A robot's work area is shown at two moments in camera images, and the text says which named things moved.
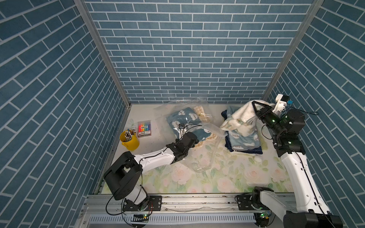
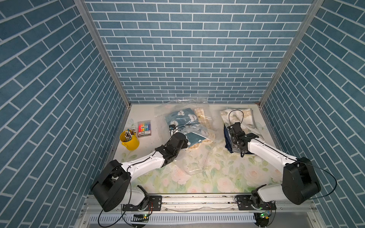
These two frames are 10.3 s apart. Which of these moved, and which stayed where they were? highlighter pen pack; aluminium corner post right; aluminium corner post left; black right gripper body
Moved: black right gripper body
Stayed: highlighter pen pack; aluminium corner post left; aluminium corner post right
